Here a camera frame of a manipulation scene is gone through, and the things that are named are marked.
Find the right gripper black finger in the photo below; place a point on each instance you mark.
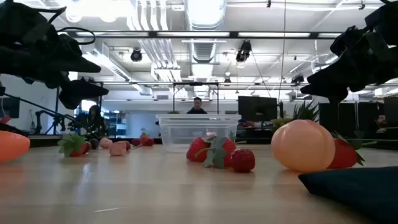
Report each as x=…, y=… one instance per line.
x=329, y=85
x=348, y=42

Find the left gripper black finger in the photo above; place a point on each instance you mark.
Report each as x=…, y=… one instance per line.
x=81, y=91
x=79, y=66

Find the small dark plum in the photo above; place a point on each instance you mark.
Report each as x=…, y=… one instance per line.
x=94, y=143

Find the strawberry with large green leaves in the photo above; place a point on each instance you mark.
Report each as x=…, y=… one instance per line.
x=73, y=146

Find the small red fruit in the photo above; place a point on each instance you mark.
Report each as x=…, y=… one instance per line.
x=88, y=147
x=127, y=145

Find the small pink peach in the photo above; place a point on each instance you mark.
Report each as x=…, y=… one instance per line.
x=106, y=142

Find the orange plastic peach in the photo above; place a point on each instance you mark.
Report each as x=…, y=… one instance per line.
x=301, y=146

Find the pale pink fruit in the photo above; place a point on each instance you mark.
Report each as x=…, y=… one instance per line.
x=117, y=149

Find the red strawberry with leafy stem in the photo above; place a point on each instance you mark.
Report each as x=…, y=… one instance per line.
x=345, y=154
x=225, y=152

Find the red cherry with stem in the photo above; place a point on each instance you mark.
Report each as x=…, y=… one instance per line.
x=150, y=142
x=136, y=142

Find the small orange-red strawberry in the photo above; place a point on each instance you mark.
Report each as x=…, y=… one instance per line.
x=144, y=140

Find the red plastic strawberry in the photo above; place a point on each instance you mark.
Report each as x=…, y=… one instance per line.
x=243, y=160
x=196, y=150

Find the background black robot arm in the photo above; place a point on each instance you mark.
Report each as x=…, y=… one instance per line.
x=46, y=119

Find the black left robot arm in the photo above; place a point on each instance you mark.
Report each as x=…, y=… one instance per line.
x=12, y=18

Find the clear plastic tupperware container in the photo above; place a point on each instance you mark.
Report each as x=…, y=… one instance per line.
x=177, y=130

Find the person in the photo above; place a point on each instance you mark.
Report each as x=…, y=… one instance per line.
x=381, y=124
x=197, y=107
x=94, y=119

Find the black ceiling spotlight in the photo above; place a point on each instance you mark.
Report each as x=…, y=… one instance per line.
x=136, y=55
x=244, y=51
x=298, y=78

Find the potted succulent plant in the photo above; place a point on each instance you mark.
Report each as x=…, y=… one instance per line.
x=306, y=113

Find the black room partition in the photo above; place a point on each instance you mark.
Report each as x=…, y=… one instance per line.
x=357, y=119

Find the black monitor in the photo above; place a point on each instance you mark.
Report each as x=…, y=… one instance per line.
x=257, y=108
x=391, y=110

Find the small red object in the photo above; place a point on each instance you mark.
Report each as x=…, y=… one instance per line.
x=4, y=119

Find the dark blue folded cloth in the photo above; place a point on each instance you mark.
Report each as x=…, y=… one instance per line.
x=357, y=189

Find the black overhead light bar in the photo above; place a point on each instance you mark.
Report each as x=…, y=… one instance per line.
x=233, y=35

